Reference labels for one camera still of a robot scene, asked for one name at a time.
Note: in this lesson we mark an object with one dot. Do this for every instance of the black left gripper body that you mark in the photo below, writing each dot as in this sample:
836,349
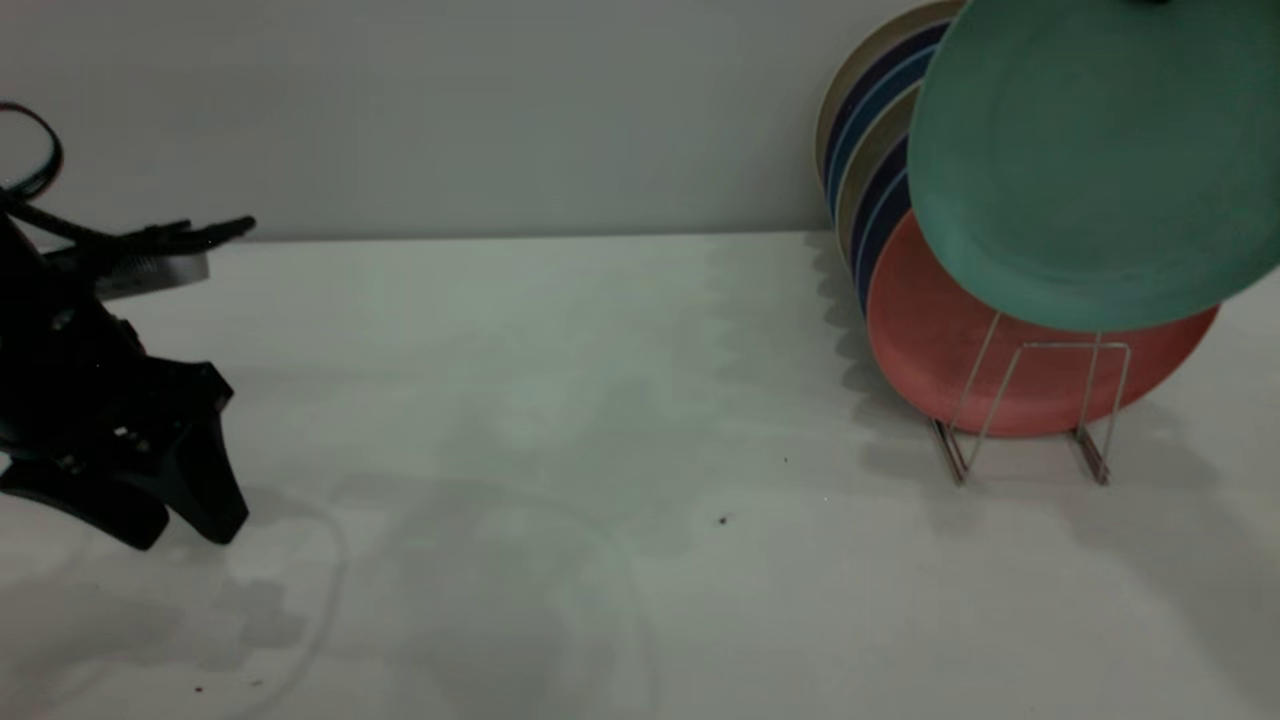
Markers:
90,400

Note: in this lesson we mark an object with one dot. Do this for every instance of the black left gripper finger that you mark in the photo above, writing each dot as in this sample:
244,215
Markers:
205,490
100,505

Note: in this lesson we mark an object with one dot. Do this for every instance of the green plate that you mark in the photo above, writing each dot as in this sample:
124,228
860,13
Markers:
1090,170

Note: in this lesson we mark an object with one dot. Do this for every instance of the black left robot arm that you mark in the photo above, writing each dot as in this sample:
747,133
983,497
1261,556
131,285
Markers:
15,270

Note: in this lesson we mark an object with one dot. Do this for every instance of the dark navy plate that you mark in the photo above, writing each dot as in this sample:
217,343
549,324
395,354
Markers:
905,50
875,168

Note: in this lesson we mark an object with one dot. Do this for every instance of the blue plate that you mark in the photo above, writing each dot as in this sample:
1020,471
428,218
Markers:
870,225
895,80

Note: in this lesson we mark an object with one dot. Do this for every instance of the beige plate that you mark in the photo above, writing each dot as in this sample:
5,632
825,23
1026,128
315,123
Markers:
885,120
885,40

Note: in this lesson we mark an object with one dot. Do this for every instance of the pink plate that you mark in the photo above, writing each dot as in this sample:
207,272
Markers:
930,350

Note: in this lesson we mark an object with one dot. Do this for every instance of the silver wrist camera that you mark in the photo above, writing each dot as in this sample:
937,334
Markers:
150,275

